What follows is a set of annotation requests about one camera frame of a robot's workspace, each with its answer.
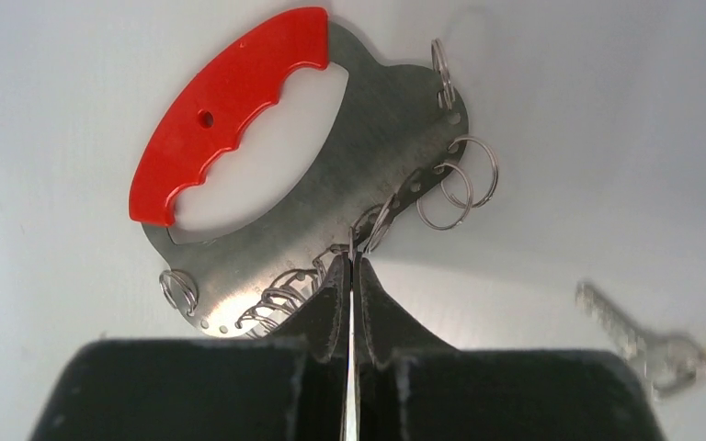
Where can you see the red-handled metal key holder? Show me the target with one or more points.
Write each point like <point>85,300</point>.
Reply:
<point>400,131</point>

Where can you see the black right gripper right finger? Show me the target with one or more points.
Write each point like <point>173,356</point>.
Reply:
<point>416,386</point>

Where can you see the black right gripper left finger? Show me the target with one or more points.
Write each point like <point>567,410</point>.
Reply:
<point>288,385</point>

